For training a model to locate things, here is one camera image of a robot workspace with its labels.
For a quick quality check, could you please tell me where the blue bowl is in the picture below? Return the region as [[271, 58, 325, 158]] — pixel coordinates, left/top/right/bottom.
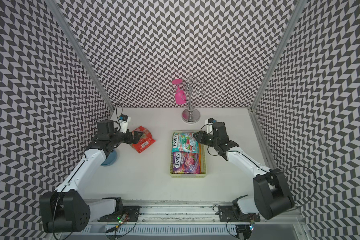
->
[[101, 150, 118, 167]]

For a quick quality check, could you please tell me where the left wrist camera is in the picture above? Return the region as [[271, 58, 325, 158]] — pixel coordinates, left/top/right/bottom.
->
[[119, 114, 131, 134]]

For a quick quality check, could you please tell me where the purple Fox's berries bag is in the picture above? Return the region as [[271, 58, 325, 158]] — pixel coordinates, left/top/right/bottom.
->
[[172, 152, 201, 174]]

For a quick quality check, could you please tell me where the teal mint bag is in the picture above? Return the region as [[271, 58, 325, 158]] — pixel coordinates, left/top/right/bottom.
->
[[172, 133, 200, 153]]

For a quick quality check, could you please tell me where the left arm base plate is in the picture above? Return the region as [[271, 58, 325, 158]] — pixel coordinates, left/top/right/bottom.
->
[[98, 206, 141, 223]]

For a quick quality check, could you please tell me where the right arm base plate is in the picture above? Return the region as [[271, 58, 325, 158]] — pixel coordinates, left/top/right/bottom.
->
[[214, 205, 261, 223]]

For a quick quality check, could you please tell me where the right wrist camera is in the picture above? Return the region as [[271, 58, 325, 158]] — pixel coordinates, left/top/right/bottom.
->
[[205, 118, 217, 135]]

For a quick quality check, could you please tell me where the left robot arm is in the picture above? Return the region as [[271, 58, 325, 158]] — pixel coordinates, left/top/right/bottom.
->
[[40, 120, 143, 235]]

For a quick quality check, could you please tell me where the red 100 candy bag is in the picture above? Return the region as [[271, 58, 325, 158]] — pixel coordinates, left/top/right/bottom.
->
[[131, 126, 156, 154]]

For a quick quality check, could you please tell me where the light green plastic basket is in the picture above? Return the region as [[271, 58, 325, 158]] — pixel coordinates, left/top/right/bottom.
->
[[170, 131, 207, 178]]

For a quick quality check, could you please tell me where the pink plastic wine glass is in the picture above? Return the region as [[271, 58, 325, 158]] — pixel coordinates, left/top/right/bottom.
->
[[172, 79, 187, 105]]

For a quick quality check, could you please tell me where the aluminium front rail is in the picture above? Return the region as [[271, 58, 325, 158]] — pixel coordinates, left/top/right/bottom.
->
[[55, 202, 304, 226]]

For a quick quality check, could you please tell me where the chrome glass holder stand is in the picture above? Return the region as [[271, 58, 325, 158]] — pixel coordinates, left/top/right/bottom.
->
[[181, 76, 206, 124]]

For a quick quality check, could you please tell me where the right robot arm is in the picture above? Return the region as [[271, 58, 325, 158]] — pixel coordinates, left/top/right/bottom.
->
[[193, 119, 295, 220]]

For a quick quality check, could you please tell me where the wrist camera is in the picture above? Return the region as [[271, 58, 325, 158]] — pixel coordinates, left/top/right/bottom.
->
[[119, 114, 131, 134], [205, 118, 217, 135]]

